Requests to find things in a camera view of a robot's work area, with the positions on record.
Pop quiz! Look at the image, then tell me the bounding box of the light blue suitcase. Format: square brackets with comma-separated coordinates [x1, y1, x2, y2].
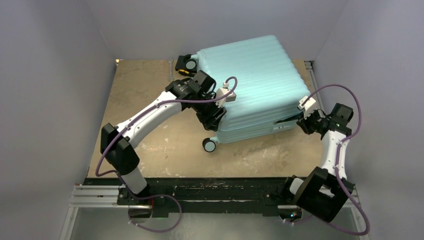
[191, 35, 310, 153]

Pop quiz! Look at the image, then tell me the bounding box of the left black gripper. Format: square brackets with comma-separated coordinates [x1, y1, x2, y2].
[192, 93, 226, 129]

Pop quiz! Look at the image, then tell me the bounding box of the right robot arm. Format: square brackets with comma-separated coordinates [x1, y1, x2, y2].
[277, 103, 354, 223]

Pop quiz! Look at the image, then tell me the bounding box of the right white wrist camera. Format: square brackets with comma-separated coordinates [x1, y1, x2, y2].
[297, 95, 320, 120]

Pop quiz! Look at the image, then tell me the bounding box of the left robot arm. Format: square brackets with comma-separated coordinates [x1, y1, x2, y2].
[99, 70, 238, 205]

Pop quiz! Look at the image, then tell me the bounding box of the black metal base rail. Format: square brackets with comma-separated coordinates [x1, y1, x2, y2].
[67, 177, 362, 221]

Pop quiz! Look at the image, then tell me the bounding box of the silver metal wrench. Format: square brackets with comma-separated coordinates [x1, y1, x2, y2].
[168, 58, 174, 82]

